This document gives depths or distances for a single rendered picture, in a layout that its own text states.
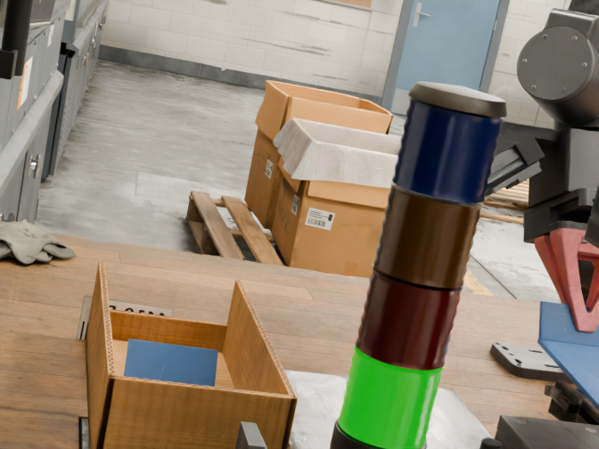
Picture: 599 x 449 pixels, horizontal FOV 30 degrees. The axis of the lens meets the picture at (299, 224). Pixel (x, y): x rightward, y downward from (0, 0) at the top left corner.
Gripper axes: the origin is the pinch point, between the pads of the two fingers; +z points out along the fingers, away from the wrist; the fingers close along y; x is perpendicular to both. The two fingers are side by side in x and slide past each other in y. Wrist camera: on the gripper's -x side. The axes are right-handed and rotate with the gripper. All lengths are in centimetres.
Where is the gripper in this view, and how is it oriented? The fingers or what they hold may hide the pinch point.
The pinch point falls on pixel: (584, 322)
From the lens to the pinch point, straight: 89.0
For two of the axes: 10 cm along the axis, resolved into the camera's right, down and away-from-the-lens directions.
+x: 9.7, 1.3, 2.3
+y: 2.5, -1.8, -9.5
